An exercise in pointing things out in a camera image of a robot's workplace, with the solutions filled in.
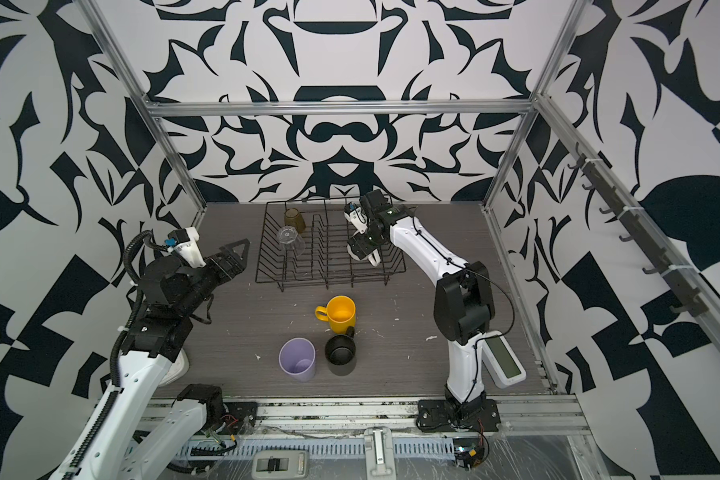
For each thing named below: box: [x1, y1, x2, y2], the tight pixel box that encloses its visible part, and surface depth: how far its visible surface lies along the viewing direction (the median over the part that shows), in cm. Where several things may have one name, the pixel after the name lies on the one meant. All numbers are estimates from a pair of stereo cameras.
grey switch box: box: [251, 450, 309, 479], surface depth 67 cm
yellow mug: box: [315, 295, 357, 334], surface depth 86 cm
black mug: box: [325, 326, 356, 366], surface depth 81 cm
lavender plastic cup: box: [278, 337, 316, 383], surface depth 76 cm
